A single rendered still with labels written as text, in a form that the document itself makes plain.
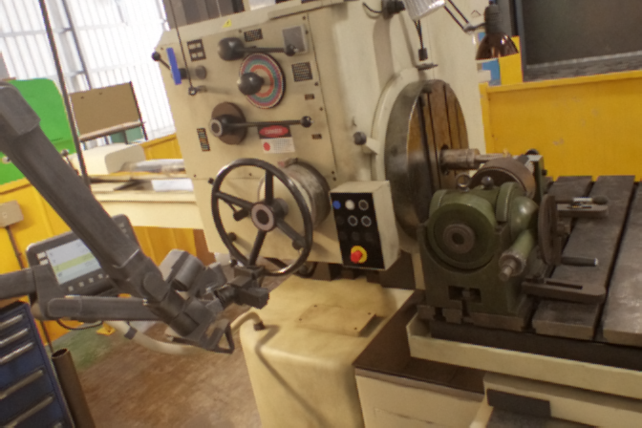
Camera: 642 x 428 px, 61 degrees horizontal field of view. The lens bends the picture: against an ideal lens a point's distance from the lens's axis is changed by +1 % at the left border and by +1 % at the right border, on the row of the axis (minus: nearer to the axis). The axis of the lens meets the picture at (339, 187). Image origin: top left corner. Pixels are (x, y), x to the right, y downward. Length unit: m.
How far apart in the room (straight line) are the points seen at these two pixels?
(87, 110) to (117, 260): 9.04
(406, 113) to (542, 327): 0.74
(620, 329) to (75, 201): 1.18
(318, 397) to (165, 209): 1.16
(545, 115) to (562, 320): 2.58
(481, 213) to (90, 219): 0.91
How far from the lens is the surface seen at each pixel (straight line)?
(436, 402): 1.99
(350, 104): 1.62
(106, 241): 1.00
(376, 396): 2.11
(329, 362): 2.16
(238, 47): 1.77
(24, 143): 0.93
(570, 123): 3.91
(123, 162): 3.05
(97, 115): 10.11
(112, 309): 1.44
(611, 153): 3.93
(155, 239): 4.65
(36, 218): 4.12
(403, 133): 1.71
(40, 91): 5.67
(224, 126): 1.83
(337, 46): 1.61
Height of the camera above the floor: 1.76
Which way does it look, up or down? 15 degrees down
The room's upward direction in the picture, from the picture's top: 11 degrees counter-clockwise
